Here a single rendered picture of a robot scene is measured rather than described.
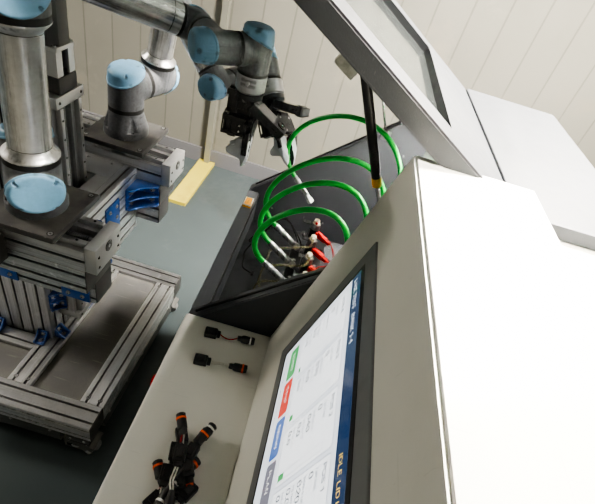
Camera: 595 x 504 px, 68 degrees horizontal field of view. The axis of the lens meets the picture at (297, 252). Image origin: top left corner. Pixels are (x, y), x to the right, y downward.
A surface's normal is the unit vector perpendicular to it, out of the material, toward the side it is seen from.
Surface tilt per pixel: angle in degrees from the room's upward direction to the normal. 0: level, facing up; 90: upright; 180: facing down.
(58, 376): 0
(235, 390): 0
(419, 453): 76
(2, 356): 0
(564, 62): 90
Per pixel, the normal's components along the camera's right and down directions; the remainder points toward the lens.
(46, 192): 0.41, 0.75
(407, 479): -0.87, -0.45
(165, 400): 0.24, -0.74
